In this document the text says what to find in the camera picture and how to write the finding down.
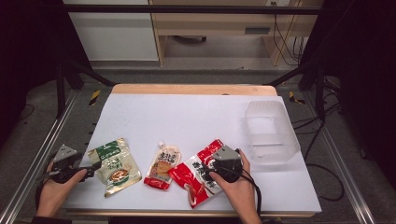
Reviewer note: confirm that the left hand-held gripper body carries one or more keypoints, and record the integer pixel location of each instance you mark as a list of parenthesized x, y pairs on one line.
[(65, 158)]

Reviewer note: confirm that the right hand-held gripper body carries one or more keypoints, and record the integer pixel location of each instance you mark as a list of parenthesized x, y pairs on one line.
[(227, 166)]

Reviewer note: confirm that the red and white food packet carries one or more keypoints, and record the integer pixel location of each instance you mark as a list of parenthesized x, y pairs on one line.
[(190, 180)]

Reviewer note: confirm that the green and gold food packet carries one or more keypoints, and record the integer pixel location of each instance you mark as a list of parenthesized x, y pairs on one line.
[(116, 169)]

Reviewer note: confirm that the cream spout pouch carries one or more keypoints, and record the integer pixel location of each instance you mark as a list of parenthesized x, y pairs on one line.
[(162, 168)]

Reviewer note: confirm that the person's right hand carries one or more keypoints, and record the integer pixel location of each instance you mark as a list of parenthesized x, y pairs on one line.
[(241, 193)]

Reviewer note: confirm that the person's left hand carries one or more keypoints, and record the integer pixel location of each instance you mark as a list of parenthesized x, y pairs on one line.
[(51, 196)]

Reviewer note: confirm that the white table sheet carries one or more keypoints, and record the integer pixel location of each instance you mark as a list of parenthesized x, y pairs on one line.
[(186, 118)]

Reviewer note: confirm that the translucent plastic container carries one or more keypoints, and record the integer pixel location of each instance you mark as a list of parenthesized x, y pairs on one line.
[(271, 133)]

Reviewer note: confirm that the black metal stand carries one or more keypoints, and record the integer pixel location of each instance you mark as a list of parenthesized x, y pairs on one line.
[(60, 90), (319, 90)]

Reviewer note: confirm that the wooden table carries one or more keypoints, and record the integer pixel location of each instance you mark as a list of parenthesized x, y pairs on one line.
[(193, 89)]

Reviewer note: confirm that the black curtain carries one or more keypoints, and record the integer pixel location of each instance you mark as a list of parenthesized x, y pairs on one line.
[(28, 46), (364, 62)]

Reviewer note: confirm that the white cabinet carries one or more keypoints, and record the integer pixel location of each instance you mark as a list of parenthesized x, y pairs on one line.
[(115, 34)]

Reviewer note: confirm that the wooden desk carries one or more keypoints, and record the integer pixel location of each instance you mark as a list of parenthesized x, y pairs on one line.
[(218, 21)]

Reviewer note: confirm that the black horizontal bar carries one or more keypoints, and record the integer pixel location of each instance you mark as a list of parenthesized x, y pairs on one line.
[(186, 9)]

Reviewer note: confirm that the aluminium rail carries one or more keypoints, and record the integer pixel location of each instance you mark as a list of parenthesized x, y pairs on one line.
[(342, 168), (37, 152)]

